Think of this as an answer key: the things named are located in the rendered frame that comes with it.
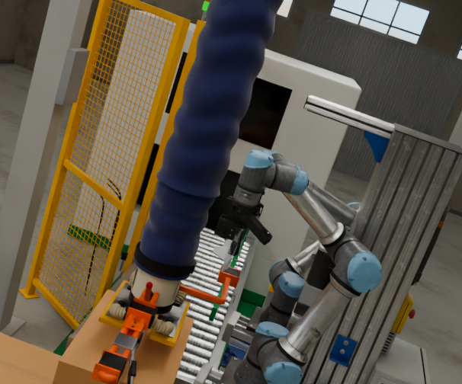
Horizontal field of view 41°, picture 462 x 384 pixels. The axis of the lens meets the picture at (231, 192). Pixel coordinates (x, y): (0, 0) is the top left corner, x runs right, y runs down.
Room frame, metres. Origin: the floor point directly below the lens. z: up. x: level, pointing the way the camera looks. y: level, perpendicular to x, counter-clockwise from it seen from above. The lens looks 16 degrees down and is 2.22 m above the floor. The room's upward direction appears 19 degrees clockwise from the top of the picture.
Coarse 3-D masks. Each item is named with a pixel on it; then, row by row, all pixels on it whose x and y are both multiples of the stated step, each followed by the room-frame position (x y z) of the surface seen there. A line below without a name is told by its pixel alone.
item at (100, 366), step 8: (104, 352) 1.57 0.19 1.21; (112, 352) 1.58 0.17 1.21; (104, 360) 1.53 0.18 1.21; (112, 360) 1.54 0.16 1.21; (120, 360) 1.56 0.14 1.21; (96, 368) 1.50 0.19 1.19; (104, 368) 1.50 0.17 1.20; (112, 368) 1.51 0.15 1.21; (120, 368) 1.52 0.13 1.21; (96, 376) 1.50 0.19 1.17
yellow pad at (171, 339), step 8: (176, 304) 2.20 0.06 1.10; (184, 304) 2.27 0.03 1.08; (184, 312) 2.22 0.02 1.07; (160, 320) 2.09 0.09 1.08; (168, 320) 2.06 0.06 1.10; (176, 320) 2.13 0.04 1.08; (176, 328) 2.07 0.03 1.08; (152, 336) 1.98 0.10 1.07; (160, 336) 1.99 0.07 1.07; (168, 336) 2.00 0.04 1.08; (176, 336) 2.02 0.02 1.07; (168, 344) 1.98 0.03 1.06
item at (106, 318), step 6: (126, 282) 2.29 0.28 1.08; (120, 288) 2.23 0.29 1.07; (126, 288) 2.24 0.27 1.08; (114, 294) 2.17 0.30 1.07; (114, 300) 2.12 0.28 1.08; (120, 300) 2.08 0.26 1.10; (108, 306) 2.07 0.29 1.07; (126, 306) 2.10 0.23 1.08; (102, 312) 2.01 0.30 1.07; (108, 312) 2.02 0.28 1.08; (102, 318) 1.98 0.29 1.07; (108, 318) 1.98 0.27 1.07; (114, 318) 2.00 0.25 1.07; (120, 318) 2.00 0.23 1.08; (108, 324) 1.98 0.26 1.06; (114, 324) 1.98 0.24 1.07; (120, 324) 1.98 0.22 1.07
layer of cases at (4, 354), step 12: (0, 336) 2.45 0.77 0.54; (0, 348) 2.36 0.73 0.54; (12, 348) 2.39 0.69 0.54; (24, 348) 2.42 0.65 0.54; (36, 348) 2.45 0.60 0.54; (0, 360) 2.28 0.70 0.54; (12, 360) 2.31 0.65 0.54; (24, 360) 2.34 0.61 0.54; (36, 360) 2.36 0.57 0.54; (48, 360) 2.39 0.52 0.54; (0, 372) 2.21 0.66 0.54; (12, 372) 2.24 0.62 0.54; (24, 372) 2.26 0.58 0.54; (36, 372) 2.29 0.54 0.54; (48, 372) 2.31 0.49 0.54
